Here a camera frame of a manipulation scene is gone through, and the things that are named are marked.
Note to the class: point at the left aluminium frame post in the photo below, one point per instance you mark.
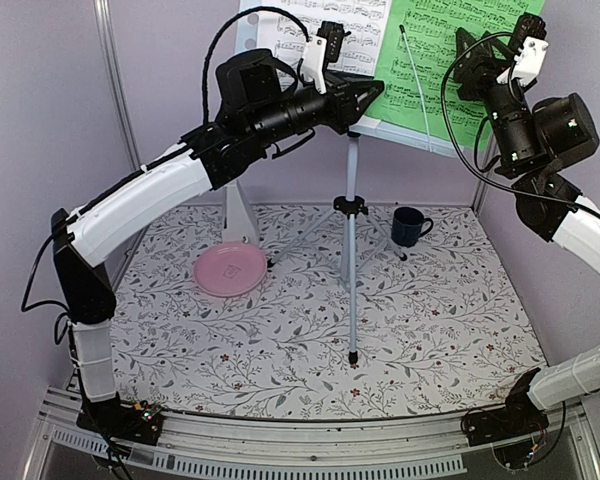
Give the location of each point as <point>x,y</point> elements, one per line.
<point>106,36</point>

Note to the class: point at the white metronome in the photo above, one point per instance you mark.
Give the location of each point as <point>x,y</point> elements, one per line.
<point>239,221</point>

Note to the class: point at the right aluminium frame post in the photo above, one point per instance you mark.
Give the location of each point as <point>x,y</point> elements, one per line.
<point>484,168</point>

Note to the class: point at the white sheet music page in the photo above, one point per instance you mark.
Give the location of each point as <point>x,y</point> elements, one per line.
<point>365,21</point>

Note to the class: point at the pink plastic plate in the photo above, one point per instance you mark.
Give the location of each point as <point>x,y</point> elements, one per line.
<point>230,269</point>

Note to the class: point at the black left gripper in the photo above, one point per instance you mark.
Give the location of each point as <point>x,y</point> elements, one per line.
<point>347,111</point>

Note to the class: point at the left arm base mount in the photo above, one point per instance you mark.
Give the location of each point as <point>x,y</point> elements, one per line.
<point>125,420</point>

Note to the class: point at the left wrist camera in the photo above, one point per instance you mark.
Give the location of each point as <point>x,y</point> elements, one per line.
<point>322,49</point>

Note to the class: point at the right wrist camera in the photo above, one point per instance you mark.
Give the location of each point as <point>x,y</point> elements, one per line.
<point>530,48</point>

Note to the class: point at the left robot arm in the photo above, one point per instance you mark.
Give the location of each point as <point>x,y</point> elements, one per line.
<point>263,101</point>

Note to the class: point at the dark blue ceramic mug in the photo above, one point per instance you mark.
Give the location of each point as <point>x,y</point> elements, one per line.
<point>409,225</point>

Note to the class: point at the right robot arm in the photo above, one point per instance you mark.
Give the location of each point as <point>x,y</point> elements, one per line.
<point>535,145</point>

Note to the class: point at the green sheet music page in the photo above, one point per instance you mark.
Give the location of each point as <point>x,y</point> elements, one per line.
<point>418,47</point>

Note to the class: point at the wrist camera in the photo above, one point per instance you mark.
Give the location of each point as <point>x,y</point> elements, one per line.
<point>530,48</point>
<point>322,49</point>

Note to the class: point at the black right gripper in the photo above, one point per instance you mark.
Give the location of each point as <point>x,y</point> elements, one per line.
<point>480,68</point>

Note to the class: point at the aluminium frame post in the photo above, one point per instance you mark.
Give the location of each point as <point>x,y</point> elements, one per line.
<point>484,168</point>
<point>106,36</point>

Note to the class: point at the light blue music stand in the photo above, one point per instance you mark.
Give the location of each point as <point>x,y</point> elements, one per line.
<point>350,205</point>

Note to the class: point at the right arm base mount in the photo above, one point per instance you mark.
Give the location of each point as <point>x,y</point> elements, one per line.
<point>516,417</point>

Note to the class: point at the front aluminium rail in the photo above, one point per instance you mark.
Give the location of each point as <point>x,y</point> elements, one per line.
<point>203,446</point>

